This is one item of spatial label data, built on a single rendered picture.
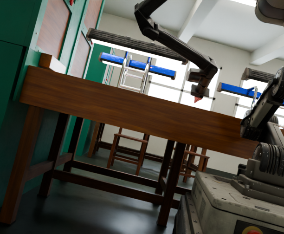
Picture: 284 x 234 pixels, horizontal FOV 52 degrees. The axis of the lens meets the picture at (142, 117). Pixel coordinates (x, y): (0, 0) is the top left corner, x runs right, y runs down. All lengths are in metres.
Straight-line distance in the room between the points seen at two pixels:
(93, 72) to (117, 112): 3.06
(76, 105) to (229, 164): 6.01
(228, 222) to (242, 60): 6.74
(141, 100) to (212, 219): 0.78
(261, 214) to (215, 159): 6.30
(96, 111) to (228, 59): 6.07
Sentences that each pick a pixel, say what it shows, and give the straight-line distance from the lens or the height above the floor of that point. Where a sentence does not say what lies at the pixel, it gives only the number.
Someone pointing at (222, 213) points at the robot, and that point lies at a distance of 0.79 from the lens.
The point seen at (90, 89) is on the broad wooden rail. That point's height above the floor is 0.72.
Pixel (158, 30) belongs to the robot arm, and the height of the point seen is 1.03.
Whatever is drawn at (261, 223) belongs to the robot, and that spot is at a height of 0.44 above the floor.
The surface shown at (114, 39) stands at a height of 1.07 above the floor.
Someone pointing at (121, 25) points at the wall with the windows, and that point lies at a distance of 7.11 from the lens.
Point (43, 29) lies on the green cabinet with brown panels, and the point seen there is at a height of 0.97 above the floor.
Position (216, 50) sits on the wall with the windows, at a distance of 7.27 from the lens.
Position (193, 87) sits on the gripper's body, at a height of 0.88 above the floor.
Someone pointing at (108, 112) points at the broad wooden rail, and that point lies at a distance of 1.42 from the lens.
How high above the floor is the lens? 0.59
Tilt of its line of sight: 2 degrees up
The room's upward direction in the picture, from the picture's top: 14 degrees clockwise
